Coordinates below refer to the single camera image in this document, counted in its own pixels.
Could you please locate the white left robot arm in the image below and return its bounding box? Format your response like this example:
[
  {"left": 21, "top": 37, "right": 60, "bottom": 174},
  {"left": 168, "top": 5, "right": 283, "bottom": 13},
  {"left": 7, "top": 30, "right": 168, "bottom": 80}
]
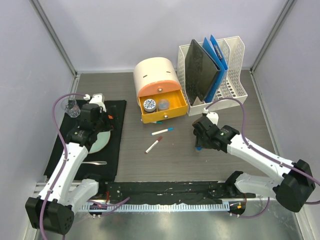
[{"left": 25, "top": 102, "right": 118, "bottom": 239}]

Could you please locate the cream round drawer cabinet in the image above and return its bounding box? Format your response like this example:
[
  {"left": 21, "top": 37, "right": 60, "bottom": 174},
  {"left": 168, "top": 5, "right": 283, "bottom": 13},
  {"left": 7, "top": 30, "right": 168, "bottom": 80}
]
[{"left": 133, "top": 57, "right": 188, "bottom": 124}]

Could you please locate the white marker red cap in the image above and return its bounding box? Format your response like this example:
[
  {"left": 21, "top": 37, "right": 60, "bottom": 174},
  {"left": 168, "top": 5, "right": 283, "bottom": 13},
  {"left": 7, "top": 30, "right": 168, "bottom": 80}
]
[{"left": 144, "top": 136, "right": 163, "bottom": 154}]

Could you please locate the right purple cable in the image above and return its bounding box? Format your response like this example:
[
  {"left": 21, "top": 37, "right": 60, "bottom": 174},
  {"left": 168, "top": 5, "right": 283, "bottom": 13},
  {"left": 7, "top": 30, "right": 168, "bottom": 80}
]
[{"left": 204, "top": 97, "right": 320, "bottom": 218}]

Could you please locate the black mounting rail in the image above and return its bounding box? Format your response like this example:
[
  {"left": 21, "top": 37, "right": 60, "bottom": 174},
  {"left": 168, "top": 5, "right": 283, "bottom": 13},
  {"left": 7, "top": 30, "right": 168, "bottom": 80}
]
[{"left": 90, "top": 181, "right": 256, "bottom": 205}]

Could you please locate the white slotted cable duct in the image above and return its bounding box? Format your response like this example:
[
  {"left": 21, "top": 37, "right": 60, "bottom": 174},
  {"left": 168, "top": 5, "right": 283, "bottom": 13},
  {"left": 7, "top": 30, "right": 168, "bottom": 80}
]
[{"left": 79, "top": 201, "right": 230, "bottom": 213}]

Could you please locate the blue white round tin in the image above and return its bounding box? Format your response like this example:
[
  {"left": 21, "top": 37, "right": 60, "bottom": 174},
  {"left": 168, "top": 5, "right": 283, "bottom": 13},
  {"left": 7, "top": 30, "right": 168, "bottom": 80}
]
[{"left": 143, "top": 98, "right": 157, "bottom": 114}]

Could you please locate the metal spoon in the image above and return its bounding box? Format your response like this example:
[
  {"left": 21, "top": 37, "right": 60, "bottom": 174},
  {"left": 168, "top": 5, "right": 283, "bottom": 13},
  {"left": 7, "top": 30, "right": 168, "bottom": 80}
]
[{"left": 82, "top": 161, "right": 108, "bottom": 166}]

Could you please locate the pale green plate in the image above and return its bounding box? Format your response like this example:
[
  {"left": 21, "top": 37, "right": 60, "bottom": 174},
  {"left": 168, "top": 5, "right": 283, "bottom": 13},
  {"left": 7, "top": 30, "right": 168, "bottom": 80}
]
[{"left": 88, "top": 131, "right": 111, "bottom": 154}]

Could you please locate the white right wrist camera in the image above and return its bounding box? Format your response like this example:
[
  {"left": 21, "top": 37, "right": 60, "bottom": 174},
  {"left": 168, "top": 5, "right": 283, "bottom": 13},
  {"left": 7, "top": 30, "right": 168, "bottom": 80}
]
[{"left": 202, "top": 108, "right": 219, "bottom": 125}]

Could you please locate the clear jar with lid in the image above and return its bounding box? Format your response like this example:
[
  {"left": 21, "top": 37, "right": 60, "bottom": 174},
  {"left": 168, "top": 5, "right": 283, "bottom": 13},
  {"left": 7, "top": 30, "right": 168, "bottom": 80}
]
[{"left": 157, "top": 99, "right": 170, "bottom": 111}]

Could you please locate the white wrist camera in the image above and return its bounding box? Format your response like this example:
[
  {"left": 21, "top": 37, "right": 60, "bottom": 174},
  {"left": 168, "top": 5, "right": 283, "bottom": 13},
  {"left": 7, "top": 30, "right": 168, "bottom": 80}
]
[
  {"left": 202, "top": 108, "right": 219, "bottom": 125},
  {"left": 83, "top": 93, "right": 107, "bottom": 113}
]

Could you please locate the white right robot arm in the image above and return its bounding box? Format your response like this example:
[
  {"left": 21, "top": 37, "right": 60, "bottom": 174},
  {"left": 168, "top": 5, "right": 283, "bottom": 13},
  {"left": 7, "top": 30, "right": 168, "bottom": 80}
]
[{"left": 192, "top": 114, "right": 316, "bottom": 213}]

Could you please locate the white marker blue cap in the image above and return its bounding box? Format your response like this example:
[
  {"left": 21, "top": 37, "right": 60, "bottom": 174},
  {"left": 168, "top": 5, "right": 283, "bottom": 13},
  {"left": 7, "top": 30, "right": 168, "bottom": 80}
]
[{"left": 150, "top": 127, "right": 174, "bottom": 136}]

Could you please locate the blue plastic folder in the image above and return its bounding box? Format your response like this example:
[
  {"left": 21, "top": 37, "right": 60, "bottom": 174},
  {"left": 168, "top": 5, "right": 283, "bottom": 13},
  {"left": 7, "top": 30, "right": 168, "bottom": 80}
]
[{"left": 202, "top": 35, "right": 228, "bottom": 103}]

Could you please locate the clear glass cup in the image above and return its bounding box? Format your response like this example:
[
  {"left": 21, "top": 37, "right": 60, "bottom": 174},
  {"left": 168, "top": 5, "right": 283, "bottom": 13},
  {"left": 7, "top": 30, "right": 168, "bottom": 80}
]
[{"left": 60, "top": 97, "right": 81, "bottom": 118}]

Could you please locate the cream perforated file organizer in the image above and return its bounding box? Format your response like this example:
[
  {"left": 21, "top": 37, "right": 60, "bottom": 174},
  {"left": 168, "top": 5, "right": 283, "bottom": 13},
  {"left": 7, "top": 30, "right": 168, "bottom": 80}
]
[{"left": 177, "top": 36, "right": 248, "bottom": 116}]

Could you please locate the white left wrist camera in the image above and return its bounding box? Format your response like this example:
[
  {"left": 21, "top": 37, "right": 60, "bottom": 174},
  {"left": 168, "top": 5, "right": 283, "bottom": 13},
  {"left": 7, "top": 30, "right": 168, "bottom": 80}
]
[{"left": 83, "top": 93, "right": 107, "bottom": 113}]

